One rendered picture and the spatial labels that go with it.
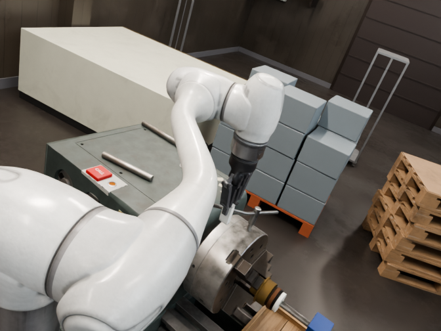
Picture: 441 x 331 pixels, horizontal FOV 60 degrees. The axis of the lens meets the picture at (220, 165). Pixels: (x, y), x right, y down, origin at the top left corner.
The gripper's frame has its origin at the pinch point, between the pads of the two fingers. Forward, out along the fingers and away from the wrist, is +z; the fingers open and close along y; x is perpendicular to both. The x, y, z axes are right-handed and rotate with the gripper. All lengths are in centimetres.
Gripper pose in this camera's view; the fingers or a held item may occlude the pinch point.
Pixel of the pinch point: (226, 212)
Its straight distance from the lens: 110.5
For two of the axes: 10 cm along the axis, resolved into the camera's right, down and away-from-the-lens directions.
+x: -7.8, -4.8, 4.1
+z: -2.3, 8.2, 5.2
